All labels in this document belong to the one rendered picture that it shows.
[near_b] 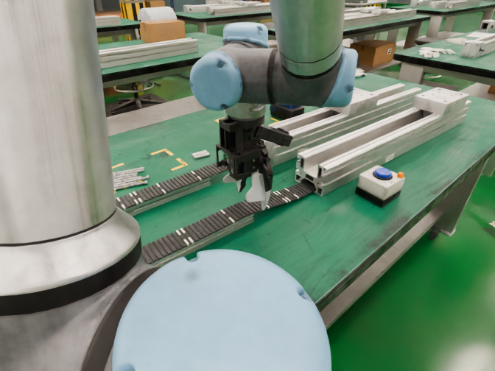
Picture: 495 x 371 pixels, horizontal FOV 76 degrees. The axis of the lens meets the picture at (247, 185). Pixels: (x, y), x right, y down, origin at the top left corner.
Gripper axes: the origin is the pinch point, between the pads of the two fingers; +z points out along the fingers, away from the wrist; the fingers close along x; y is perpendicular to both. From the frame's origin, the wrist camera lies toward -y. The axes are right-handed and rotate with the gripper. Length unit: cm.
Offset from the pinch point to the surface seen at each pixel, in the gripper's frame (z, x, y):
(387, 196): 2.6, 17.1, -27.6
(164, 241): 2.5, -1.1, 21.8
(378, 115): 3, -15, -72
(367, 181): 0.5, 11.9, -26.5
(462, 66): 7, -36, -194
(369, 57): 51, -206, -357
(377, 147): -2.0, 5.1, -39.7
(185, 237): 2.4, 0.2, 17.9
